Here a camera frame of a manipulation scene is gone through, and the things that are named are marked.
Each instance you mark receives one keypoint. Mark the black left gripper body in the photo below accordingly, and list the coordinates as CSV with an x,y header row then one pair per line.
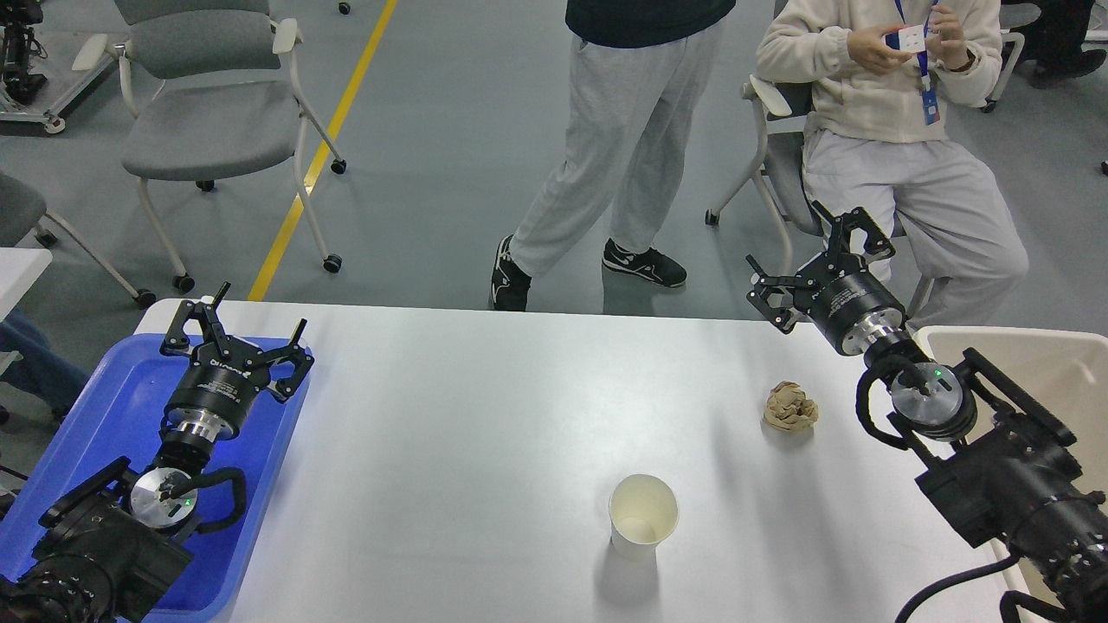
x,y
218,389

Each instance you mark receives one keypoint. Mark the grey office chair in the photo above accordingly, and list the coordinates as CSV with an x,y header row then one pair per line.
x,y
203,134

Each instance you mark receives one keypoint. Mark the white side table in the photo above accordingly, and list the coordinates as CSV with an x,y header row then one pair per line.
x,y
20,269

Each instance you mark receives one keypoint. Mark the person in blue jeans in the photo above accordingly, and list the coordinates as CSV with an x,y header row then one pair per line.
x,y
40,371

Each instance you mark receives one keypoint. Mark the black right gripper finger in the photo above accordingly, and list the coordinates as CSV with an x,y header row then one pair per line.
x,y
784,300
876,245

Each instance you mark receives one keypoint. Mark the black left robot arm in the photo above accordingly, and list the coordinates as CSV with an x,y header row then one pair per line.
x,y
147,504

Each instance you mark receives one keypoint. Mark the white chair top right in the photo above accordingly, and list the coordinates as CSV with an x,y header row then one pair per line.
x,y
1012,16

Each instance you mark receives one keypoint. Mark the seated person in cream jacket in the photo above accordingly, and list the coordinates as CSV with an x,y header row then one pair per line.
x,y
877,140

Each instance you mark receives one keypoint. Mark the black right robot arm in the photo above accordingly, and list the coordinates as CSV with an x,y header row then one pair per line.
x,y
998,464

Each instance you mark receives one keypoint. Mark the white paper cup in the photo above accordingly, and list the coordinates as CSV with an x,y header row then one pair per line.
x,y
643,511

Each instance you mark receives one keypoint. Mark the crumpled brown paper ball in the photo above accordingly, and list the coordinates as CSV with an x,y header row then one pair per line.
x,y
788,408

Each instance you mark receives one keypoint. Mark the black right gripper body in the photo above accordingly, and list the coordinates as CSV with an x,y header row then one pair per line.
x,y
852,309

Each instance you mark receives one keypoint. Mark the colourful puzzle cube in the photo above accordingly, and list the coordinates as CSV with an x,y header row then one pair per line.
x,y
909,39

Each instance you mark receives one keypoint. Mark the blue plastic tray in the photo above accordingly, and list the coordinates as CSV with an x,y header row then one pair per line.
x,y
119,415

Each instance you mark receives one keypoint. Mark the grey chair under seated person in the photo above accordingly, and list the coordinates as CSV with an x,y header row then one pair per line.
x,y
776,168

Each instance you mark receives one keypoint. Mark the beige plastic bin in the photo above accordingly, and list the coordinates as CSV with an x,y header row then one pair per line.
x,y
1065,371

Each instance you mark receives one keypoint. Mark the equipment cart top left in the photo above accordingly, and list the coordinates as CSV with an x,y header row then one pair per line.
x,y
46,75

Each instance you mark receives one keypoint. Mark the standing person in grey trousers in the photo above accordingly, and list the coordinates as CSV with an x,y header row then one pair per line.
x,y
637,72

